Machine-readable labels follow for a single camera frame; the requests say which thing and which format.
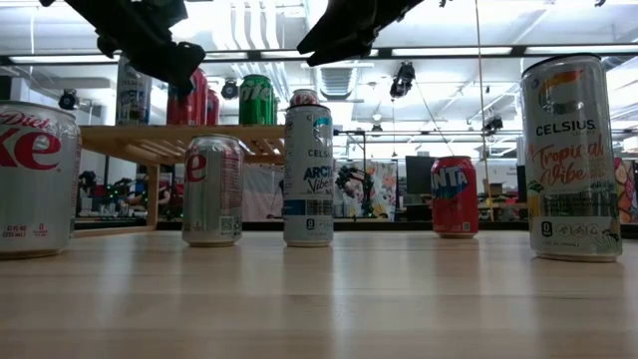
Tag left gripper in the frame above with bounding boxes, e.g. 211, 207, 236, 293
64, 0, 206, 99

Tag orange Fanta can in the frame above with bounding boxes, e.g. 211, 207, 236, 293
430, 155, 480, 239
205, 88, 221, 127
165, 67, 209, 127

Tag Celsius Arctic Vibe can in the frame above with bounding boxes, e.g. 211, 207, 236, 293
115, 55, 154, 127
282, 103, 336, 249

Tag silver Diet Coke can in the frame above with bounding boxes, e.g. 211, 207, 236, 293
180, 133, 246, 249
0, 101, 83, 260
289, 88, 321, 109

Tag wooden slatted shelf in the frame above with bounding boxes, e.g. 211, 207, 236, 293
73, 123, 287, 239

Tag black metal stand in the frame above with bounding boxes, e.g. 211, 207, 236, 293
332, 129, 376, 218

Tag black computer monitor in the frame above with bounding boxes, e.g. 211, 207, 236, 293
404, 155, 439, 196

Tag floral patterned cloth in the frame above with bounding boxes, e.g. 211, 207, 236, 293
333, 158, 400, 220

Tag black framed linear light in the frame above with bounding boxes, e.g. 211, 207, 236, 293
0, 43, 638, 66

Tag white board panel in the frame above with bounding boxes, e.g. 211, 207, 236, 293
241, 163, 285, 223

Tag Celsius Tropical Vibe can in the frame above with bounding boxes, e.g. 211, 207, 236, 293
519, 52, 624, 264

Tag colourful patchwork quilt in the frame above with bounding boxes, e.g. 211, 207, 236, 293
615, 157, 638, 225

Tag yellow hanging cable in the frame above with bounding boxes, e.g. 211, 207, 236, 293
473, 0, 495, 221

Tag black table frame rail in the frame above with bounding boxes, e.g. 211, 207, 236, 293
74, 218, 638, 240

